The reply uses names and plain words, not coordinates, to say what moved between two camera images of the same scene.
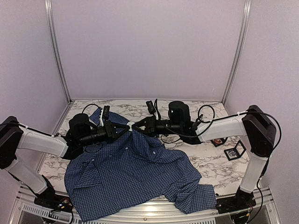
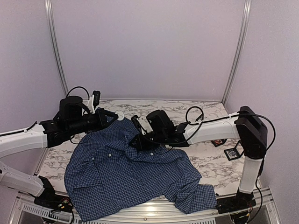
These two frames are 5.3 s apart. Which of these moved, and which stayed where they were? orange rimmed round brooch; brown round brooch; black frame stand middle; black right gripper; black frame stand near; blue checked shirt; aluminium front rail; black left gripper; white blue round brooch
Moved: black right gripper; black left gripper; brown round brooch
Stayed: white blue round brooch; orange rimmed round brooch; aluminium front rail; blue checked shirt; black frame stand near; black frame stand middle
